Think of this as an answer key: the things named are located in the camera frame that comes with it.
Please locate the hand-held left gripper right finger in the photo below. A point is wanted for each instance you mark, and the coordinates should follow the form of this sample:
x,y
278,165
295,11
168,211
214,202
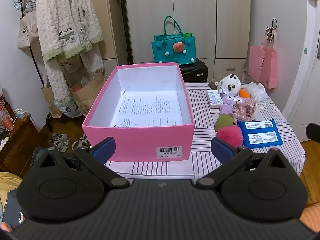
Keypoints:
x,y
221,150

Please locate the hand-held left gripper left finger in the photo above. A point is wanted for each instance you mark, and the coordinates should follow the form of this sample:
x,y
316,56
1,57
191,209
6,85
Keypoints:
x,y
103,150

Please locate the pink fluffy pompom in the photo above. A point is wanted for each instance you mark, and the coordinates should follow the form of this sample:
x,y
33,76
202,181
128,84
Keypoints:
x,y
231,135

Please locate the green makeup puff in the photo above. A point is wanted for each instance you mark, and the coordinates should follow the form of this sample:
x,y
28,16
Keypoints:
x,y
222,122

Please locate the pink cardboard box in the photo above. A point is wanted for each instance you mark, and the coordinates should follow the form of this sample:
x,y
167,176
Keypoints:
x,y
140,140

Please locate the blue wet wipes packet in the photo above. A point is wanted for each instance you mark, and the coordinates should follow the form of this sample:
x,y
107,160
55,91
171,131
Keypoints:
x,y
260,135

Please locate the purple plush toy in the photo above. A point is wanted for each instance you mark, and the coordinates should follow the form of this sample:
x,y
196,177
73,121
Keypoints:
x,y
228,105

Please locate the pink floral scrunchie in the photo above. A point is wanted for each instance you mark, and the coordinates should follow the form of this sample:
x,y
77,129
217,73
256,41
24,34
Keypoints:
x,y
243,110

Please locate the small white tissue packet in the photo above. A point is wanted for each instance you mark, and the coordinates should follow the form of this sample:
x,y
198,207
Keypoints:
x,y
215,98

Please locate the orange carrot toy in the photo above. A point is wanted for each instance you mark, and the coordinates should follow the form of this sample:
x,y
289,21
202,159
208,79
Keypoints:
x,y
244,93

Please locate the white cow plush toy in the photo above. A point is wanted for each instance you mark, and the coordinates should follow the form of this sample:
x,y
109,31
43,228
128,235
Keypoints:
x,y
231,83

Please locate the white mesh bath sponge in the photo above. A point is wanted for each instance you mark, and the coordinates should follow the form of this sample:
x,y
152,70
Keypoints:
x,y
257,90

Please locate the grey sandal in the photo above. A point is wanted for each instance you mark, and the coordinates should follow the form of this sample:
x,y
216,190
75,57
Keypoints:
x,y
58,142
80,142

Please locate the white door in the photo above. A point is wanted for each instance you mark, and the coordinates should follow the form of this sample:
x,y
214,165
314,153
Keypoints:
x,y
305,80

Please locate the brown paper bag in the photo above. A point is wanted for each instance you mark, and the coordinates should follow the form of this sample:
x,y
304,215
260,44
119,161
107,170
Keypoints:
x,y
51,102
87,92

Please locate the printed paper sheet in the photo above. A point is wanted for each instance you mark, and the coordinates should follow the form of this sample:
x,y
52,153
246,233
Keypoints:
x,y
150,110

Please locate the wooden side table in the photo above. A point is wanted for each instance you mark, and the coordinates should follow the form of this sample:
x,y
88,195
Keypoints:
x,y
22,140

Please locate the black suitcase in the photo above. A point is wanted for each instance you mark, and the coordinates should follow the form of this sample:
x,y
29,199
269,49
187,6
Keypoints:
x,y
192,71

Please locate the pink paper bag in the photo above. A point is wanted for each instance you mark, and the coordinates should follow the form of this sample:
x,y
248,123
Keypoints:
x,y
262,65

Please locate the orange striped cloth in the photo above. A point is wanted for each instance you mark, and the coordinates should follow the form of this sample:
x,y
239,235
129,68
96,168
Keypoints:
x,y
311,217

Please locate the teal felt handbag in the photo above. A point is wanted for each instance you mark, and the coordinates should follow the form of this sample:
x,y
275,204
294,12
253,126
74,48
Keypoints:
x,y
172,52

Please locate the black clothes rack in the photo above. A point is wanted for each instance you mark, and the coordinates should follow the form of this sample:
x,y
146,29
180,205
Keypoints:
x,y
35,63

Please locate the beige tall cabinet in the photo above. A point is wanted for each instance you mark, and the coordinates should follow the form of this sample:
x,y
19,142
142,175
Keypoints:
x,y
105,17

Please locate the beige wardrobe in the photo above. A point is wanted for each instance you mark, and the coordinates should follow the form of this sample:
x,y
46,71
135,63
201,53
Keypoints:
x,y
195,17

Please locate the fluffy white pajama set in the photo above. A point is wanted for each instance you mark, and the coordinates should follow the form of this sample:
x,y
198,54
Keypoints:
x,y
70,17

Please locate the beige canvas tote bag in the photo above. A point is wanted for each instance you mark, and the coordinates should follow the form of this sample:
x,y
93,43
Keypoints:
x,y
26,32

